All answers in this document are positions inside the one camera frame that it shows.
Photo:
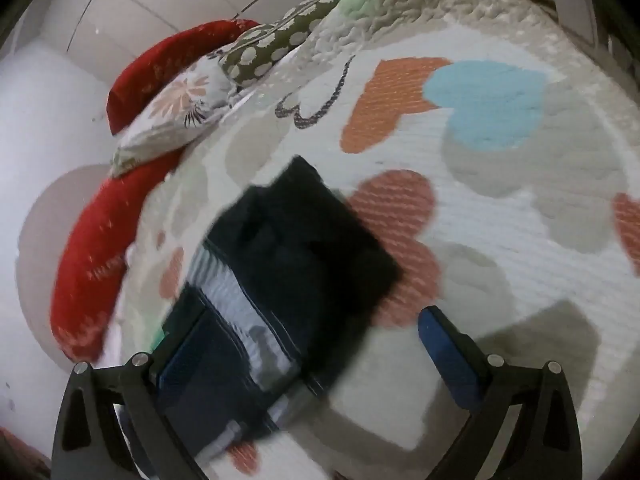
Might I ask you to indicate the floral white pillow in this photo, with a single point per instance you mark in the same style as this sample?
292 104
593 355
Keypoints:
175 110

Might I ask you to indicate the heart-print quilted blanket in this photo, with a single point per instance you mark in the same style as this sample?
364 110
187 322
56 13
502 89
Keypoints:
500 220

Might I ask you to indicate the olive polka-dot pillow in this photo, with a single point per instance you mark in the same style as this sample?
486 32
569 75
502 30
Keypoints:
280 35

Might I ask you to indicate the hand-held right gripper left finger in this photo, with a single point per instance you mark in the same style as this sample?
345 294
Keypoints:
169 366

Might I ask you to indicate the dark navy white-striped pants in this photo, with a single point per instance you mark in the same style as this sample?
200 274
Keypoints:
305 260

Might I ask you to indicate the red pillow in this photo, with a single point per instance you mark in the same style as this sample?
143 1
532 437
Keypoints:
85 270

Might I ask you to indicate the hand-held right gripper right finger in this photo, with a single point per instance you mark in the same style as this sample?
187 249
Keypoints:
450 355

